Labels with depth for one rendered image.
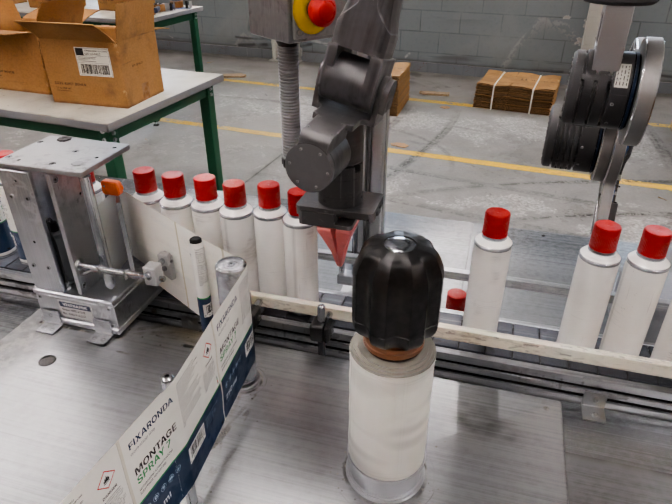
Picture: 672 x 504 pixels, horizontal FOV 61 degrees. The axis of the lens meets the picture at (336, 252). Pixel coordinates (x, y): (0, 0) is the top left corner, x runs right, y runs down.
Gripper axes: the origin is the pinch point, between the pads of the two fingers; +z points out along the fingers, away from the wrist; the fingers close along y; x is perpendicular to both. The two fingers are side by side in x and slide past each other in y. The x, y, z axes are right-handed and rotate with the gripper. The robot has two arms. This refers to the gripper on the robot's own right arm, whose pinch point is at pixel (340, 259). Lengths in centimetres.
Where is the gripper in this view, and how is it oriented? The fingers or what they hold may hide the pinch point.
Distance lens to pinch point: 78.6
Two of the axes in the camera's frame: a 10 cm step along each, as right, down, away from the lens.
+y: 9.6, 1.4, -2.5
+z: 0.1, 8.6, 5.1
